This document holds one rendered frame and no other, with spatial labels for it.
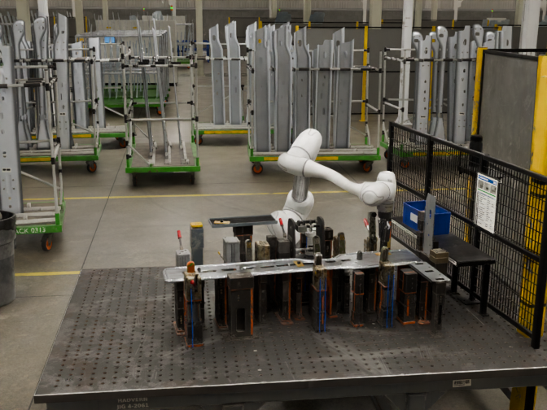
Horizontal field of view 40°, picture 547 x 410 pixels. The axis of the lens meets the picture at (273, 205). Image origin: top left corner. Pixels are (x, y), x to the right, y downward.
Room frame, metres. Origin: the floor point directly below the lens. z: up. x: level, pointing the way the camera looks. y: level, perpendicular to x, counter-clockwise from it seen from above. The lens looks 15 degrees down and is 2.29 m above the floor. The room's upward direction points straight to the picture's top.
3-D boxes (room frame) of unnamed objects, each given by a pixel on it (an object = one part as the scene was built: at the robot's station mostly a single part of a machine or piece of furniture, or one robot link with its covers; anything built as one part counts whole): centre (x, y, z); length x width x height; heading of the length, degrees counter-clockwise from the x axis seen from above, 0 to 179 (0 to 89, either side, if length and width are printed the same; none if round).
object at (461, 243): (4.12, -0.96, 1.02); 0.90 x 0.22 x 0.03; 14
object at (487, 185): (3.86, -1.15, 1.30); 0.23 x 0.02 x 0.31; 14
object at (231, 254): (3.78, 0.22, 0.90); 0.13 x 0.10 x 0.41; 14
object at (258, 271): (3.69, -0.12, 1.00); 1.38 x 0.22 x 0.02; 104
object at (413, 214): (4.29, -0.92, 1.10); 0.30 x 0.17 x 0.13; 17
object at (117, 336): (3.81, -0.15, 0.68); 2.56 x 1.61 x 0.04; 97
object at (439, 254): (3.76, -0.88, 0.88); 0.08 x 0.08 x 0.36; 14
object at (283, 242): (3.89, -0.05, 0.89); 0.13 x 0.11 x 0.38; 14
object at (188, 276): (3.38, 0.39, 0.88); 0.15 x 0.11 x 0.36; 14
